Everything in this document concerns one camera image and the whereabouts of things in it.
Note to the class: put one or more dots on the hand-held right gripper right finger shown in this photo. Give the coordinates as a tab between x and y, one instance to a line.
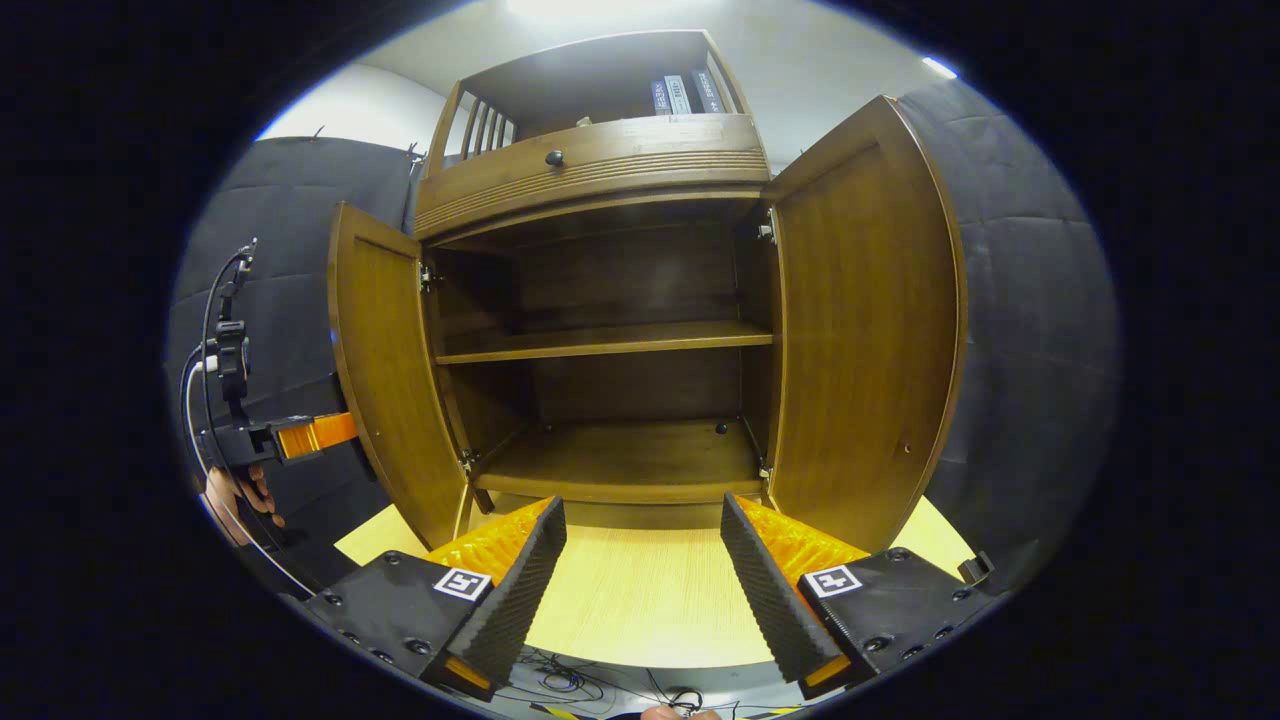
770	600

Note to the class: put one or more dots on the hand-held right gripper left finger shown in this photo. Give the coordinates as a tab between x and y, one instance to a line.
520	600

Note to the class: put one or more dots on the wooden cabinet door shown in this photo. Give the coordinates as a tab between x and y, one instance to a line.
390	370
860	320

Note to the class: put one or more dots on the small ceiling light panel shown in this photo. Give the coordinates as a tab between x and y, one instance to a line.
940	68

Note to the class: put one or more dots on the wooden double-door shoe cabinet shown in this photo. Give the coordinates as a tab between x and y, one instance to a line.
620	460

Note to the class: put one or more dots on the wooden cabinet drawer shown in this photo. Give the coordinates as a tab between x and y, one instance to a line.
620	155

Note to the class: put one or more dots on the wooden inner cabinet shelf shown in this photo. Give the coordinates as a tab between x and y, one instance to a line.
600	342

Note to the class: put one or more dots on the metal door hinge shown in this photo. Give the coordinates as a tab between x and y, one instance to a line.
468	462
765	471
767	228
429	279

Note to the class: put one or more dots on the pale spine book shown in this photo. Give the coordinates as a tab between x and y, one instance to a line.
678	95

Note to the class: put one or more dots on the dark blue book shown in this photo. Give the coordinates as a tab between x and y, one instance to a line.
660	98
707	91

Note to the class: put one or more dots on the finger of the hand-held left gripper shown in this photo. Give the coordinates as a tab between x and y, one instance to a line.
315	435

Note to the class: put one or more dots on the long ceiling light panel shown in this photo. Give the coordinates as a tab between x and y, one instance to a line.
600	6

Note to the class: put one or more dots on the black round drawer knob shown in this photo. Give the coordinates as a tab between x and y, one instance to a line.
554	158

